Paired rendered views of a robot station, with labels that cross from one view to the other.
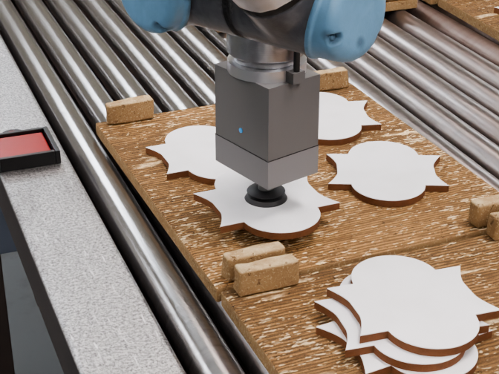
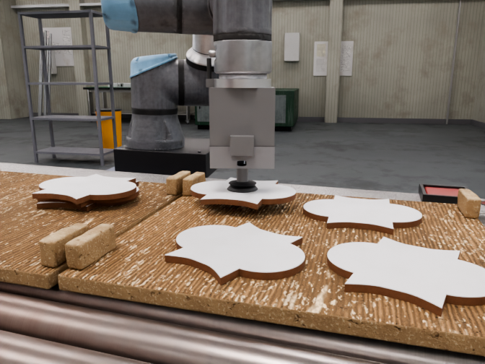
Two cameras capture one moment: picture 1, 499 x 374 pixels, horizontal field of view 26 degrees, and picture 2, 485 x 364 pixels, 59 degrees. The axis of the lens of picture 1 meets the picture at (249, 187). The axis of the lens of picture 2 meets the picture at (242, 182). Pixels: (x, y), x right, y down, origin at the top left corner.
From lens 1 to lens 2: 145 cm
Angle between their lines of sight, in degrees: 116
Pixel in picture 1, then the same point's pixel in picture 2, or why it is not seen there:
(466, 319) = (49, 186)
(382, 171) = (234, 242)
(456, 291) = (66, 191)
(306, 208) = (211, 191)
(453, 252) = not seen: hidden behind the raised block
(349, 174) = (250, 231)
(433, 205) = (160, 248)
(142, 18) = not seen: hidden behind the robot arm
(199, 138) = (390, 211)
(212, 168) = (328, 204)
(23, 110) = not seen: outside the picture
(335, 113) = (403, 271)
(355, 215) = (201, 223)
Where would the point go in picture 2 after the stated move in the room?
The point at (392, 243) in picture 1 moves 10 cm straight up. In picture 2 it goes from (151, 220) to (146, 141)
